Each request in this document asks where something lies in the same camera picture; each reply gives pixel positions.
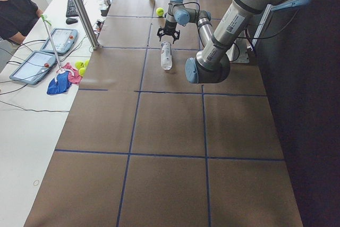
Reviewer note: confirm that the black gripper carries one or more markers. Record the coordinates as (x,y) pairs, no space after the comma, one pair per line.
(169,26)

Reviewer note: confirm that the clear tennis ball can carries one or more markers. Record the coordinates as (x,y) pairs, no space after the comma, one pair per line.
(166,55)

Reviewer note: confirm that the yellow Roland Garros tennis ball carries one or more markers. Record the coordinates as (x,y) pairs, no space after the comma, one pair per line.
(160,12)

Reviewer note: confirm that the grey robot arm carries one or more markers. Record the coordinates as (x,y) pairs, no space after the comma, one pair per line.
(211,65)

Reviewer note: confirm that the spare tennis ball right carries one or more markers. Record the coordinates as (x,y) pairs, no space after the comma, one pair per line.
(86,63)

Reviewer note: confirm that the spare tennis ball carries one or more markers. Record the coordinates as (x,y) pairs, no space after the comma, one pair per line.
(79,64)
(86,63)
(82,71)

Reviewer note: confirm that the spare tennis ball left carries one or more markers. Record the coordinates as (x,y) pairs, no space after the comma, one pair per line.
(79,64)

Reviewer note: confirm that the spare tennis ball lower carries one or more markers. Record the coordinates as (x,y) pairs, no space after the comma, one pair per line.
(82,71)

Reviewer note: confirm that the black computer mouse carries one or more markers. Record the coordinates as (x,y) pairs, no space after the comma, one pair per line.
(71,20)

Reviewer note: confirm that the black keyboard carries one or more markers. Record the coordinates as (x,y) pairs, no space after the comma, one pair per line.
(71,10)

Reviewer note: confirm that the pink cloth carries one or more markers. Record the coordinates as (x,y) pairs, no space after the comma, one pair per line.
(73,74)

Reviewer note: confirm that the far teach pendant tablet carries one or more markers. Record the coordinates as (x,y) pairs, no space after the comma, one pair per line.
(64,39)

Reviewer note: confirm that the teach pendant tablet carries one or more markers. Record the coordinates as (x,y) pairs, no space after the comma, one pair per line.
(64,39)
(34,68)

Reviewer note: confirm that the blue cloth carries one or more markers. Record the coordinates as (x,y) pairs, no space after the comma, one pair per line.
(60,84)

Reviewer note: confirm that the near teach pendant tablet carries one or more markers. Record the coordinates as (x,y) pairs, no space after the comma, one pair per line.
(34,68)

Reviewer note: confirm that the person in black shirt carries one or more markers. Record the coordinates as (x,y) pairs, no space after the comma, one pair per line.
(18,17)

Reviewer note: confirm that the aluminium frame post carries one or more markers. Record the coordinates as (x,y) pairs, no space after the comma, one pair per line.
(87,25)

